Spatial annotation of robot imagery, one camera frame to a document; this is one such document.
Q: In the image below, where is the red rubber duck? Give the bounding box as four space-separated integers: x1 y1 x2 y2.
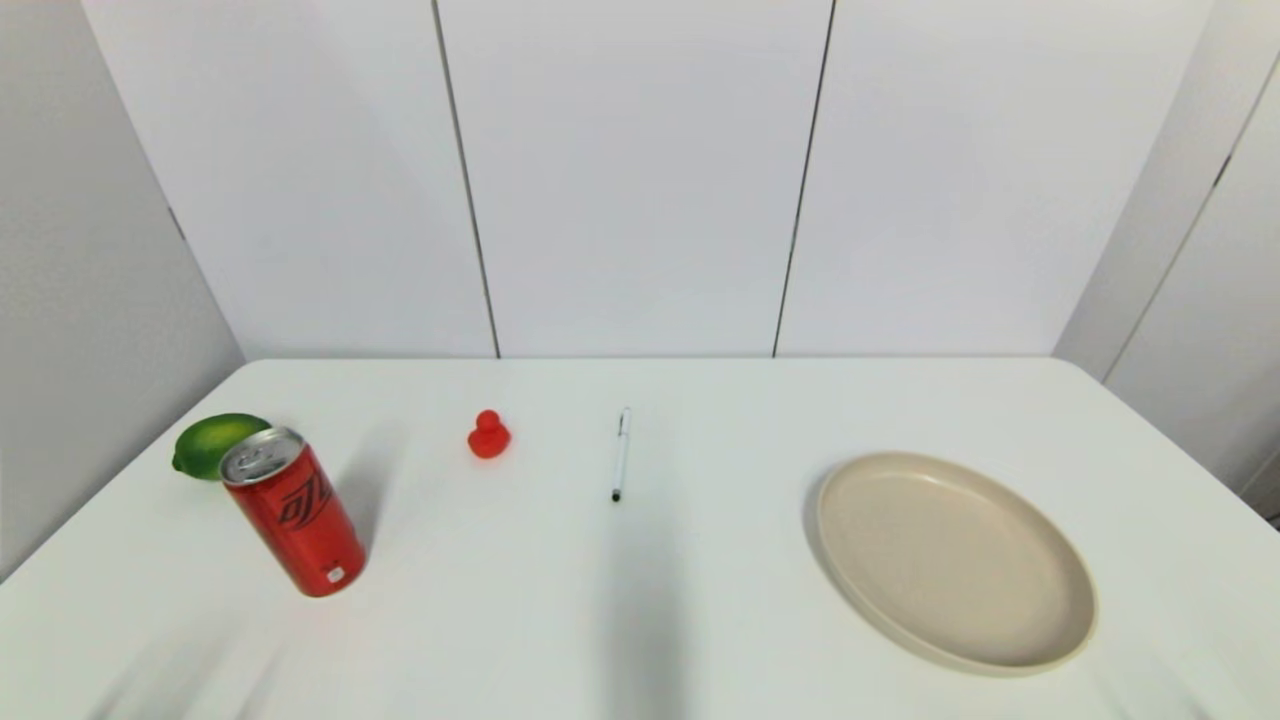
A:
467 409 512 460

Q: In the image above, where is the white pen with black tip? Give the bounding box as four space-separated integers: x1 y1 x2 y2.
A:
611 406 632 503

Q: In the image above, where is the beige round plate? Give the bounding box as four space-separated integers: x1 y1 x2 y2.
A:
816 452 1098 677

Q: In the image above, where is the red soda can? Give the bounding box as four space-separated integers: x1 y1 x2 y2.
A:
220 427 367 598

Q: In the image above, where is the green lime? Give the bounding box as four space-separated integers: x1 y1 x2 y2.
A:
172 413 273 482

